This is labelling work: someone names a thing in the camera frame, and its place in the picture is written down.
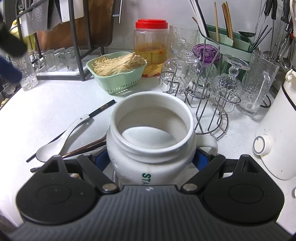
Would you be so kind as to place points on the metal wire glass rack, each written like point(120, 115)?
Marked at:
point(184, 75)

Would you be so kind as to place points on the black dish rack frame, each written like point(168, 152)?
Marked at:
point(35, 16)

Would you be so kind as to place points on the white ceramic spoon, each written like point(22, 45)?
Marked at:
point(54, 148)

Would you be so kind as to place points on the tall textured glass mug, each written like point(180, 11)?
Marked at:
point(257, 82)

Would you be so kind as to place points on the black chopstick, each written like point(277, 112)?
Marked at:
point(93, 114)

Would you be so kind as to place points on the green utensil drainer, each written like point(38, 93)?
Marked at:
point(238, 47)

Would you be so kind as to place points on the enoki mushrooms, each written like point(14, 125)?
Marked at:
point(105, 66)

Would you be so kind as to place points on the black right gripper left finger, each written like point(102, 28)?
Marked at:
point(77, 176)

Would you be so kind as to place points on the small textured drinking glass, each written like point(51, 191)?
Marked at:
point(24, 64)

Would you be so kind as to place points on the green plastic colander basket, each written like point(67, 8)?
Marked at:
point(118, 82)

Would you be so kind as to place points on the wooden cutting board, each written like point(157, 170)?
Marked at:
point(101, 26)

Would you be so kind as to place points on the white electric cooker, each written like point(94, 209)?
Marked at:
point(275, 136)

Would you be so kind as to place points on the white ceramic jar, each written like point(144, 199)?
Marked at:
point(151, 139)

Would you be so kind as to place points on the red-lid plastic jar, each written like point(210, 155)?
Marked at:
point(150, 42)

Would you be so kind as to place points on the upside-down stemmed glass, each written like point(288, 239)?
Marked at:
point(226, 88)

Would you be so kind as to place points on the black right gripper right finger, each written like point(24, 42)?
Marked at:
point(221, 174)

